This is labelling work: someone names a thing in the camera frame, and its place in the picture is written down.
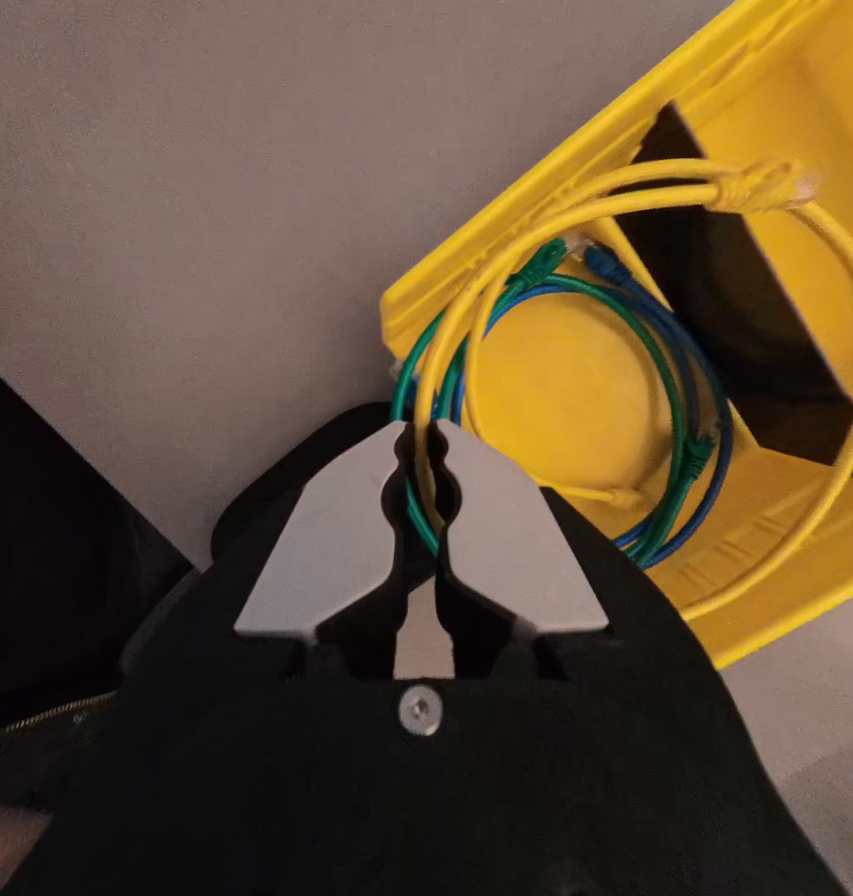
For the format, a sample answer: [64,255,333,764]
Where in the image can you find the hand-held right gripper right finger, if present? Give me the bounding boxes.
[433,420,611,679]

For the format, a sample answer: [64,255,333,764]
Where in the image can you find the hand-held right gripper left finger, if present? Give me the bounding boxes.
[232,421,409,679]

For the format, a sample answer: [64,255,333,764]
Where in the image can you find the yellow plastic bin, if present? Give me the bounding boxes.
[379,0,853,669]

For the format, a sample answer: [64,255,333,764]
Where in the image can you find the green ethernet cable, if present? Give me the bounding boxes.
[390,238,716,569]

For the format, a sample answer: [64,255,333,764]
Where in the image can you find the blue ethernet cable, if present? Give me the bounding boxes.
[406,245,735,568]

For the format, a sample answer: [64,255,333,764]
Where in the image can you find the yellow ethernet cable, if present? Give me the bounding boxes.
[413,157,853,624]

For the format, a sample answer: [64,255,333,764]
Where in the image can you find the person's bare leg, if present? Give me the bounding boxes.
[0,801,53,896]

